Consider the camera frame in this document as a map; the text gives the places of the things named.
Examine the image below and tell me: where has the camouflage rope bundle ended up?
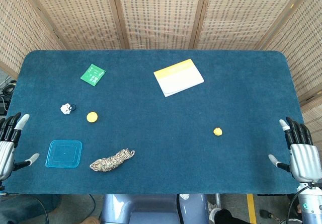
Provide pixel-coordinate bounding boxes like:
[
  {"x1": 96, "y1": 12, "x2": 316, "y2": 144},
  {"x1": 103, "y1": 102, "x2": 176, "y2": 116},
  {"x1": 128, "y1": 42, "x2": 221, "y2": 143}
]
[{"x1": 89, "y1": 147, "x2": 135, "y2": 173}]

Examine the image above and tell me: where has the blue table cloth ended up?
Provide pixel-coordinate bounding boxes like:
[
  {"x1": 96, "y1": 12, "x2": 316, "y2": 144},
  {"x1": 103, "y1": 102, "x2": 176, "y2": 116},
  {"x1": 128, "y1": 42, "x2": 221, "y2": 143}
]
[{"x1": 2, "y1": 49, "x2": 314, "y2": 196}]

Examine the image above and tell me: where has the yellow round bottle cap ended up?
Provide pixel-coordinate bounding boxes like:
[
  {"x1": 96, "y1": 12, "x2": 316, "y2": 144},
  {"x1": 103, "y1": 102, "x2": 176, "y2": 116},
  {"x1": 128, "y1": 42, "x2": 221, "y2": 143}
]
[{"x1": 86, "y1": 111, "x2": 99, "y2": 123}]

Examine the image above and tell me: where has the blue-grey robot torso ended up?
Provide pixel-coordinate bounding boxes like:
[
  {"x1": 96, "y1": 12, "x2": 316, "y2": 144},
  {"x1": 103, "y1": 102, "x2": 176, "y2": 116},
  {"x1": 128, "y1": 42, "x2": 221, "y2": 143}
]
[{"x1": 100, "y1": 193, "x2": 210, "y2": 224}]

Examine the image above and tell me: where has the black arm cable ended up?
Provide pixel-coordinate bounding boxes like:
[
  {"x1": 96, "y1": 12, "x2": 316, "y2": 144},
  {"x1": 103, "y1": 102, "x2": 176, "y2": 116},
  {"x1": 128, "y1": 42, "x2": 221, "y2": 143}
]
[
  {"x1": 286, "y1": 183, "x2": 314, "y2": 224},
  {"x1": 32, "y1": 196, "x2": 49, "y2": 224}
]

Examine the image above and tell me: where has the blue clear plastic lid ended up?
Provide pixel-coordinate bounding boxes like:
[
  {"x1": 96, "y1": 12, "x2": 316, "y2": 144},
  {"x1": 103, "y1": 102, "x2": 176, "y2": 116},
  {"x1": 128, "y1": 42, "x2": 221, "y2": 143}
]
[{"x1": 45, "y1": 139, "x2": 83, "y2": 169}]

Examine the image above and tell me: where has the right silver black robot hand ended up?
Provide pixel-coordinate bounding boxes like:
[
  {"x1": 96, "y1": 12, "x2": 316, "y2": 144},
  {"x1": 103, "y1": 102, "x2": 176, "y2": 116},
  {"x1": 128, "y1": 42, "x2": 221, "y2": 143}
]
[{"x1": 268, "y1": 117, "x2": 322, "y2": 183}]

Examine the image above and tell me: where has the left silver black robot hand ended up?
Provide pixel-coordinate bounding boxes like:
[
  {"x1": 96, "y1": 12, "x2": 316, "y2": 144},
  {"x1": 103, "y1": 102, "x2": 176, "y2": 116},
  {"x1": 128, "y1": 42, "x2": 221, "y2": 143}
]
[{"x1": 0, "y1": 112, "x2": 40, "y2": 182}]

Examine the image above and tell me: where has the black floor cable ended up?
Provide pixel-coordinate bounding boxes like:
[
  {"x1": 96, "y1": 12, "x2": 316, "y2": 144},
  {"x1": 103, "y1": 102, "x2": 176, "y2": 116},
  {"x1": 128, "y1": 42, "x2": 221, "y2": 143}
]
[{"x1": 79, "y1": 194, "x2": 97, "y2": 224}]

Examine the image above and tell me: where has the black power adapter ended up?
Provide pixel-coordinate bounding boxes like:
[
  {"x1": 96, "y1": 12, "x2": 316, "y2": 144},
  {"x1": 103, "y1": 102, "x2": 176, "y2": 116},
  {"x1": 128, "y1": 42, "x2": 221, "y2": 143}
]
[{"x1": 0, "y1": 95, "x2": 11, "y2": 116}]

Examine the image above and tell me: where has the yellow floor tape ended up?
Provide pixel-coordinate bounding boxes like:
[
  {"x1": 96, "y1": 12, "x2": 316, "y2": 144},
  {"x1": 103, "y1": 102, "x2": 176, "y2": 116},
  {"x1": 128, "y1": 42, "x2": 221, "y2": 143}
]
[{"x1": 247, "y1": 193, "x2": 257, "y2": 224}]

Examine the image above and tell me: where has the white sneaker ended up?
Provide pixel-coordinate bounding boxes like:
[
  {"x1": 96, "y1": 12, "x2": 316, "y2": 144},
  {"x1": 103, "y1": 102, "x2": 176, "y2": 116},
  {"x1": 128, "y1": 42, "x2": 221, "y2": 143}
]
[{"x1": 207, "y1": 200, "x2": 222, "y2": 217}]

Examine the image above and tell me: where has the green printed sachet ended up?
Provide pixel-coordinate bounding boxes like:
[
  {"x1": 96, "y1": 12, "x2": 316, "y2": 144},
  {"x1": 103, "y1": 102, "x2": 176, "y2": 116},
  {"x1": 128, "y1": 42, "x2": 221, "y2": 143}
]
[{"x1": 80, "y1": 63, "x2": 107, "y2": 87}]

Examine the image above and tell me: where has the black cable bundle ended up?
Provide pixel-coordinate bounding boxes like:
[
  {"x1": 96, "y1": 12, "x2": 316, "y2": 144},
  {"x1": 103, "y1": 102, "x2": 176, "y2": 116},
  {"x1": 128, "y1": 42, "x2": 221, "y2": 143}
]
[{"x1": 0, "y1": 79, "x2": 17, "y2": 96}]

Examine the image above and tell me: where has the yellow and white booklet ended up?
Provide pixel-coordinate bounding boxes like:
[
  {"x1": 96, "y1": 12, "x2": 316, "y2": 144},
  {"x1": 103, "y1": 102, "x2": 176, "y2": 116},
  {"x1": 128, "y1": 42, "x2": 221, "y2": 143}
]
[{"x1": 153, "y1": 58, "x2": 205, "y2": 98}]

